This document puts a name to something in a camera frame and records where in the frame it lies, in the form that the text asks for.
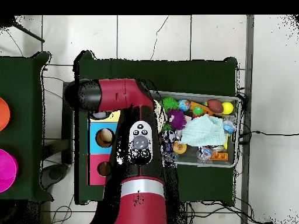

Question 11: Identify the clear mesh bin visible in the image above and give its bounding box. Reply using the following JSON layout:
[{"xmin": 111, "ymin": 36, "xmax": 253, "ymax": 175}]
[{"xmin": 151, "ymin": 90, "xmax": 242, "ymax": 169}]

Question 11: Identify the small soccer ball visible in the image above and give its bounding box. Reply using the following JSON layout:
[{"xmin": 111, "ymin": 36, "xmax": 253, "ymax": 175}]
[{"xmin": 161, "ymin": 130, "xmax": 176, "ymax": 145}]

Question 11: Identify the purple spiky ball with eyes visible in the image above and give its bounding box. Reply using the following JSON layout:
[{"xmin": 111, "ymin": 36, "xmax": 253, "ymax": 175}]
[{"xmin": 166, "ymin": 110, "xmax": 187, "ymax": 131}]

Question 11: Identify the large green spiky ball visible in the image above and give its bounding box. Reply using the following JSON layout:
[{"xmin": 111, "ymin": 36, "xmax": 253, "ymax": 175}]
[{"xmin": 160, "ymin": 96, "xmax": 180, "ymax": 113}]

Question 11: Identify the orange textured ball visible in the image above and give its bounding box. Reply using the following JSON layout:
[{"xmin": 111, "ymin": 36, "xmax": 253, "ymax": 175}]
[{"xmin": 172, "ymin": 141, "xmax": 188, "ymax": 155}]

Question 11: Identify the small globe print ball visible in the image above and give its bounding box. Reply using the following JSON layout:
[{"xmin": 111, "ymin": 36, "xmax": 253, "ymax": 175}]
[{"xmin": 179, "ymin": 99, "xmax": 192, "ymax": 112}]

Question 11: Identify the mint green cloth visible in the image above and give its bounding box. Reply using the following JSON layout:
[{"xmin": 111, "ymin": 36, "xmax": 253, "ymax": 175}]
[{"xmin": 180, "ymin": 115, "xmax": 227, "ymax": 148}]

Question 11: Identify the dark green table cloth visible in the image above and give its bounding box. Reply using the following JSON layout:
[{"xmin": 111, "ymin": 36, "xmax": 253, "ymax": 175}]
[{"xmin": 74, "ymin": 50, "xmax": 239, "ymax": 206}]

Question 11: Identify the brown toy football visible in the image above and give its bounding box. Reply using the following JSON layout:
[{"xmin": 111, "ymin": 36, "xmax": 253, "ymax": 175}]
[{"xmin": 207, "ymin": 99, "xmax": 225, "ymax": 114}]

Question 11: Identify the orange toy brick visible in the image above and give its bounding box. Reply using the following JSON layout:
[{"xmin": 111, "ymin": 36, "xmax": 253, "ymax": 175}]
[{"xmin": 210, "ymin": 152, "xmax": 230, "ymax": 162}]

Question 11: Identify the yellow ball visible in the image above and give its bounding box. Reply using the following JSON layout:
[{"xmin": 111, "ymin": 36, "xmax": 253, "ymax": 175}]
[{"xmin": 221, "ymin": 101, "xmax": 234, "ymax": 115}]

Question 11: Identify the dark green side table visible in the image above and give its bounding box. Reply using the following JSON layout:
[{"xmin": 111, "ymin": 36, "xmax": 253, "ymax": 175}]
[{"xmin": 0, "ymin": 51, "xmax": 52, "ymax": 202}]

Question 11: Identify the orange disc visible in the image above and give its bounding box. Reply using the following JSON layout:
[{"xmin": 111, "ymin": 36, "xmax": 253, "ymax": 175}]
[{"xmin": 0, "ymin": 97, "xmax": 11, "ymax": 132}]

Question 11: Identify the pink disc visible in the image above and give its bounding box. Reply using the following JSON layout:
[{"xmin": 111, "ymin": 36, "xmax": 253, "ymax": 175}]
[{"xmin": 0, "ymin": 149, "xmax": 19, "ymax": 193}]

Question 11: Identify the black tripod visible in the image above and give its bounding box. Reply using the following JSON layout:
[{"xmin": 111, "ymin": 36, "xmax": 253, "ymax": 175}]
[{"xmin": 0, "ymin": 16, "xmax": 46, "ymax": 44}]

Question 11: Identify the black cable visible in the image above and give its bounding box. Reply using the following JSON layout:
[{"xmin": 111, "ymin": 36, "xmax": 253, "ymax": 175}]
[{"xmin": 239, "ymin": 128, "xmax": 299, "ymax": 139}]

